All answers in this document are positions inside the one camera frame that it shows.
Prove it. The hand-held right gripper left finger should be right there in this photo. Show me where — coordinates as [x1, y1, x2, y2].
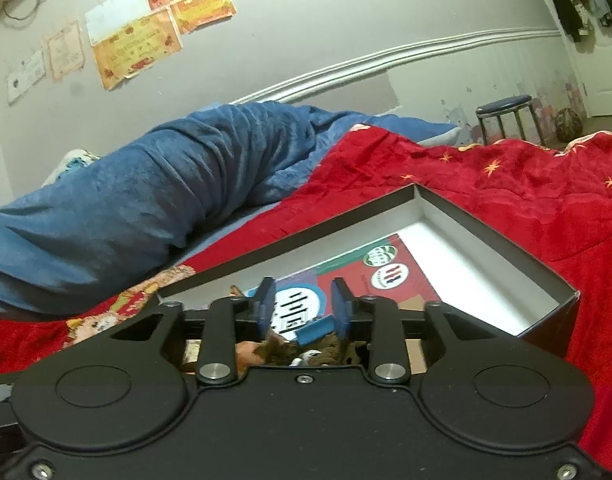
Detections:
[110, 276, 277, 386]

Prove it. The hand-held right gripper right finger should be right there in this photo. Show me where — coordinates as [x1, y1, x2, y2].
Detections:
[331, 276, 512, 385]

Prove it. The brown scrunchie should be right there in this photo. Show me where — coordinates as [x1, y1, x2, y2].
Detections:
[266, 332, 367, 367]

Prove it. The black cardboard box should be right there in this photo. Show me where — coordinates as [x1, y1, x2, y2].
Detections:
[156, 182, 582, 376]

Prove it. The light blue bedsheet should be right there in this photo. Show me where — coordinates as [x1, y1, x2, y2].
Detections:
[176, 205, 297, 273]

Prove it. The blue fleece blanket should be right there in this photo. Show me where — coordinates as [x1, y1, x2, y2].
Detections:
[0, 101, 459, 321]

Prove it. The red printed blanket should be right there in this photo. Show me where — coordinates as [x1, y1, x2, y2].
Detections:
[0, 125, 612, 471]

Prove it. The white and blue plush toy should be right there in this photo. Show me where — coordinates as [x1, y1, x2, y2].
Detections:
[42, 149, 101, 186]

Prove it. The round blue stool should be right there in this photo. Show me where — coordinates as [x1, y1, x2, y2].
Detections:
[475, 95, 546, 148]

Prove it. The brown patterned ball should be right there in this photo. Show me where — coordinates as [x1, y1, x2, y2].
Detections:
[556, 107, 584, 142]

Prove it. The white paper sheet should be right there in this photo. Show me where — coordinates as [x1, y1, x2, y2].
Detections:
[84, 0, 151, 43]

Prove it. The white door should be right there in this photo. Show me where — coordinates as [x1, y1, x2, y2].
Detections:
[523, 0, 612, 118]

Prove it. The large yellow wall certificate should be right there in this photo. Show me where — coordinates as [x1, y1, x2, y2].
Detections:
[92, 10, 183, 91]

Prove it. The orange yellow wall certificate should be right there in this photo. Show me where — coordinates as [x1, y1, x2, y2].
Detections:
[170, 0, 237, 36]

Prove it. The beige wall certificate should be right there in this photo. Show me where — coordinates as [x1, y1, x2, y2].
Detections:
[42, 20, 84, 83]

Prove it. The air conditioner power cable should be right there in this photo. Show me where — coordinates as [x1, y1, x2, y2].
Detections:
[3, 0, 54, 22]

